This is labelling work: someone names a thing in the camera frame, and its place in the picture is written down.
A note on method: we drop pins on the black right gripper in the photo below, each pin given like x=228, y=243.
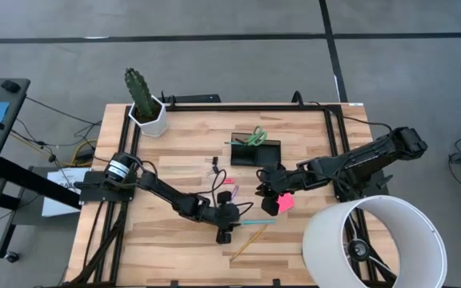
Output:
x=276, y=180

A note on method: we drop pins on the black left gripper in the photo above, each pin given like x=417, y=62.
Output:
x=222, y=216

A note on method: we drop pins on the teal pen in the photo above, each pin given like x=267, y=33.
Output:
x=234, y=142
x=258, y=222

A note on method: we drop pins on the pink sticky note pad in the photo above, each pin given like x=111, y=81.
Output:
x=286, y=203

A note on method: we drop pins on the yellow pencil with pink eraser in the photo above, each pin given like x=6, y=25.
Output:
x=250, y=241

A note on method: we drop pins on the purple pen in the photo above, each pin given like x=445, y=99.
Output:
x=235, y=192

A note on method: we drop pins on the small pink eraser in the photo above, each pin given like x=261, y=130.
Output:
x=229, y=181

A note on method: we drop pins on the black mesh desk organizer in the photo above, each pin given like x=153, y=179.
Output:
x=262, y=156

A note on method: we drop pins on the black binder clip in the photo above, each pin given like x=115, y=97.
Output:
x=214, y=170
x=213, y=161

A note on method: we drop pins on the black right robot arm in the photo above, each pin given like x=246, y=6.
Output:
x=354, y=160

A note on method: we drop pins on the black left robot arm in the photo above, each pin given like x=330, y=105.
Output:
x=166, y=192

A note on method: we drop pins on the white lampshade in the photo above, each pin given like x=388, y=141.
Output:
x=322, y=248

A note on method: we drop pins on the black lamp base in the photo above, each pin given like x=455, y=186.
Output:
x=358, y=250

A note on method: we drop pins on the white hexagonal plant pot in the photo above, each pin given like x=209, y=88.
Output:
x=154, y=124

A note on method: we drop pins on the green cactus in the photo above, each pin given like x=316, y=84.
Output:
x=139, y=92

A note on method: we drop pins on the white printed paper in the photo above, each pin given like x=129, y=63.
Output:
x=60, y=200

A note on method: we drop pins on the grey side desk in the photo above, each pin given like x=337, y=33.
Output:
x=18, y=120

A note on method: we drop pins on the black computer mouse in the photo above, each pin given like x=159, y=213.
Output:
x=10, y=86

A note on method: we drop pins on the black aluminium table frame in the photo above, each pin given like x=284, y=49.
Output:
x=254, y=108

